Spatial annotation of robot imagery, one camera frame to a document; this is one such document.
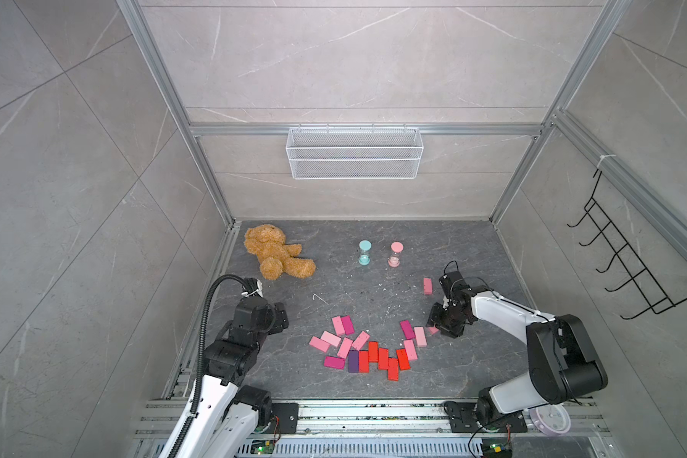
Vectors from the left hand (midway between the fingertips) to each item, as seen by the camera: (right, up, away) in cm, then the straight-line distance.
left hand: (273, 304), depth 77 cm
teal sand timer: (+26, +16, +24) cm, 39 cm away
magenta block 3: (+40, -11, +13) cm, 43 cm away
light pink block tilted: (+15, -13, +10) cm, 22 cm away
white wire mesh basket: (+22, +49, +24) cm, 59 cm away
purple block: (+22, -18, +6) cm, 30 cm away
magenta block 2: (+17, -19, +6) cm, 26 cm away
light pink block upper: (+17, -10, +13) cm, 24 cm away
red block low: (+34, -20, +5) cm, 40 cm away
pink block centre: (+20, -15, +9) cm, 26 cm away
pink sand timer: (+38, +15, +22) cm, 46 cm away
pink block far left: (+12, -14, +9) cm, 21 cm away
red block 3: (+31, -18, +7) cm, 37 cm away
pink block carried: (+48, +2, +22) cm, 53 cm away
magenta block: (+21, -10, +14) cm, 27 cm away
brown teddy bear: (-6, +13, +21) cm, 25 cm away
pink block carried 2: (+43, -12, +11) cm, 46 cm away
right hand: (+49, -10, +14) cm, 52 cm away
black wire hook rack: (+85, +5, -19) cm, 88 cm away
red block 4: (+37, -18, +7) cm, 42 cm away
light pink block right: (+40, -16, +8) cm, 43 cm away
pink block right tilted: (+25, -13, +9) cm, 29 cm away
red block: (+25, -18, +5) cm, 31 cm away
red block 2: (+28, -16, +8) cm, 33 cm away
